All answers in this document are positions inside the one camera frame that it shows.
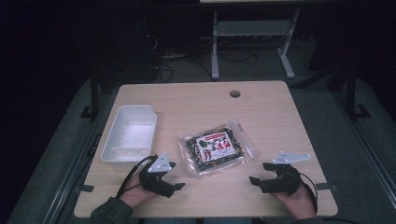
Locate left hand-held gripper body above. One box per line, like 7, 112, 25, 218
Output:
138, 151, 176, 199

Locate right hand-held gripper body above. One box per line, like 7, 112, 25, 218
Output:
259, 150, 312, 197

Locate clear snack packet red label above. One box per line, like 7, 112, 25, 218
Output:
177, 119, 258, 179

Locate white plastic container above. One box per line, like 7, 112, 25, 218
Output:
100, 105, 159, 164

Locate person's left hand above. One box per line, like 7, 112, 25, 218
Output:
119, 171, 159, 209

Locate person's right hand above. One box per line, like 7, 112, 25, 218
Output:
271, 182, 318, 221

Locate black metal stand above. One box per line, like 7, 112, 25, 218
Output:
79, 69, 101, 121
345, 63, 372, 121

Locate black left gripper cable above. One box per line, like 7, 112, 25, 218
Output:
116, 155, 159, 199

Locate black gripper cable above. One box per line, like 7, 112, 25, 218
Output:
295, 171, 319, 215
116, 155, 159, 199

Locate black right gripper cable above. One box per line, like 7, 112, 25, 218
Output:
295, 171, 319, 215

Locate black table edge strap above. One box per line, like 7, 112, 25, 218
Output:
315, 182, 340, 191
74, 184, 95, 194

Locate black floor cables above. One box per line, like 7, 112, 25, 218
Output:
143, 17, 260, 84

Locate white metal desk frame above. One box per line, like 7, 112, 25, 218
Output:
210, 7, 302, 80

